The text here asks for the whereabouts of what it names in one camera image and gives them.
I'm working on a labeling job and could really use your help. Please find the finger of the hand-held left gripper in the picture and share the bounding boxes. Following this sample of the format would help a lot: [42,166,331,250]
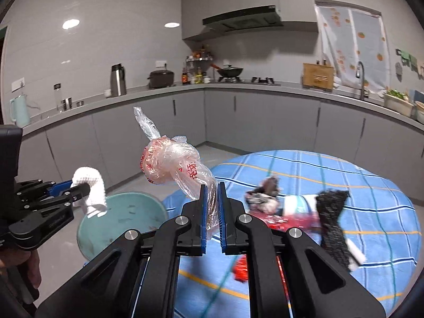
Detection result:
[15,178,74,206]
[8,183,91,250]

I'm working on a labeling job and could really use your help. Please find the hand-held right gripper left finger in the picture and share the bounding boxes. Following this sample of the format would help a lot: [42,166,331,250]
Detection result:
[35,185,208,318]

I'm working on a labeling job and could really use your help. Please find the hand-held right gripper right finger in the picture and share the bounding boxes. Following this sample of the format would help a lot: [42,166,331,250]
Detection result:
[219,182,387,318]

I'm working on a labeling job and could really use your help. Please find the white cloth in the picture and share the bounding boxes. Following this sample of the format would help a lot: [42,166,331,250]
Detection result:
[71,166,108,219]

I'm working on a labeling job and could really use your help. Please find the red orange snack bag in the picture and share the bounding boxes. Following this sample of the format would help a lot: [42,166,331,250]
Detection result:
[232,258,293,305]

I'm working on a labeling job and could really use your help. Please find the red transparent plastic film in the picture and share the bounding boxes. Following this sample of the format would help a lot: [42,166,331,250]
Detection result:
[255,214,319,233]

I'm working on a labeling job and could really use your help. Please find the knotted clear plastic bag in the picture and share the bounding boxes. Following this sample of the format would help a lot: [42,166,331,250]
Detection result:
[133,107,219,241]

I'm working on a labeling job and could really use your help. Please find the white blue paper cup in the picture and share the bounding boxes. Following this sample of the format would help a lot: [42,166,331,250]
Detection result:
[281,195,319,217]

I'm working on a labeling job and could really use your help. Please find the person's left hand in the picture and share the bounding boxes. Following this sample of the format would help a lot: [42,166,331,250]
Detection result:
[0,249,42,289]

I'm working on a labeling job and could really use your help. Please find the pale green electric kettle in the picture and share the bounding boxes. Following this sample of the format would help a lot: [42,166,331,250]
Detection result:
[9,94,32,127]

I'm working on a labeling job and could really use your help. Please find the crumpled plaid cloth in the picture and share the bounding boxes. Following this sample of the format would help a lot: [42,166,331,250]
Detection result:
[244,176,282,214]

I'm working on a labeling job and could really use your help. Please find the black mesh net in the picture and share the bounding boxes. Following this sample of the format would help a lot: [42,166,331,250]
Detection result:
[315,189,366,273]

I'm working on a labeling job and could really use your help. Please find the grey kitchen counter cabinets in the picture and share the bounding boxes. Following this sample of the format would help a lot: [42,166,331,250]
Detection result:
[0,81,424,206]

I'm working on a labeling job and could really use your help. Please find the steel thermos jug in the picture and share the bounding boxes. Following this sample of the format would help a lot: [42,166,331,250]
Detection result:
[110,64,127,97]

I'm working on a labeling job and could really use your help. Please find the blue plaid tablecloth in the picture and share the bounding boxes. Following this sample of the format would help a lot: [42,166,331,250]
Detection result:
[162,150,418,318]

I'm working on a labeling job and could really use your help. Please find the black rice cooker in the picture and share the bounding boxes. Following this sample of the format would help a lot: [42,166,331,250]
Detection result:
[147,69,175,89]

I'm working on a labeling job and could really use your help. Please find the black wok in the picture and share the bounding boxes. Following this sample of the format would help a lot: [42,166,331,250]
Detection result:
[212,64,244,79]

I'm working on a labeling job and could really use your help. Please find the black gas stove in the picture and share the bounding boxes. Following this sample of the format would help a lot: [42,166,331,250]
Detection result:
[217,76,282,87]

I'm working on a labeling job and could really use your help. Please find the metal spice rack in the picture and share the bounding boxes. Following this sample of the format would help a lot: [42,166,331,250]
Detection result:
[185,45,214,85]

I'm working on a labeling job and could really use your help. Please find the wooden cutting board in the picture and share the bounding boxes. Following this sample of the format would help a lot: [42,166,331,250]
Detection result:
[302,62,335,90]

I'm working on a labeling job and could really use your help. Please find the black range hood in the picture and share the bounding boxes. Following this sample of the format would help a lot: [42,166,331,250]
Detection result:
[202,5,284,34]

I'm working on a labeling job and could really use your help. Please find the steel kitchen faucet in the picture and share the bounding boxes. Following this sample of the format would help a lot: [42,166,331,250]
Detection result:
[355,61,370,101]

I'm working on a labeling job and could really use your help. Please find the cream basin with vegetables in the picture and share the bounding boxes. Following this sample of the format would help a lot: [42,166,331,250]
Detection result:
[383,88,415,117]

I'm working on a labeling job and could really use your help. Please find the white orange printed curtain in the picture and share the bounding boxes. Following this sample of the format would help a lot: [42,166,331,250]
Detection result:
[314,0,390,95]

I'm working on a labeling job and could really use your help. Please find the hanging green cloths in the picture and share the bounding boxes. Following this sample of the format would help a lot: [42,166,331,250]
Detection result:
[396,49,424,80]

